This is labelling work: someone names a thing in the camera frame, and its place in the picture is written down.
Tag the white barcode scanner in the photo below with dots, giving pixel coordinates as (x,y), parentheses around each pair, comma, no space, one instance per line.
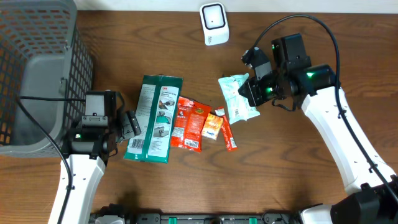
(214,23)

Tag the red stick packet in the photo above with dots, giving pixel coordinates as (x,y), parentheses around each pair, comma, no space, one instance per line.
(226,130)

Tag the red snack bag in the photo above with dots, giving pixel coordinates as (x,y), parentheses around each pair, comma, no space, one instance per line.
(191,116)

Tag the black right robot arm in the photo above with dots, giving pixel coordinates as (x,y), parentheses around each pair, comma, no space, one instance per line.
(370,184)

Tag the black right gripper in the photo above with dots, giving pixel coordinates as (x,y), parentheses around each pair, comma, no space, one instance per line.
(254,97)

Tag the orange white small packet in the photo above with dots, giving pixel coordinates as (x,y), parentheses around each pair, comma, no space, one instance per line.
(212,126)

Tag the mint green snack packet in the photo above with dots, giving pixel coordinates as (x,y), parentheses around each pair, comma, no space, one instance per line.
(237,105)

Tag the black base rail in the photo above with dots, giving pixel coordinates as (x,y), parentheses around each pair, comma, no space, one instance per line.
(155,218)

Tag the grey plastic mesh basket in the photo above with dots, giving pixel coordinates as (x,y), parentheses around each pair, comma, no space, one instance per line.
(46,71)

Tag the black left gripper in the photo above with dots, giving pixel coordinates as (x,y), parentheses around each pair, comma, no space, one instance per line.
(128,125)

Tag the green white packet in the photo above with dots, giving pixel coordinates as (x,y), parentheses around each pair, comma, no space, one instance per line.
(155,112)

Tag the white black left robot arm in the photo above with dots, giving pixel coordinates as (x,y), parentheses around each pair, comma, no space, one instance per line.
(86,147)

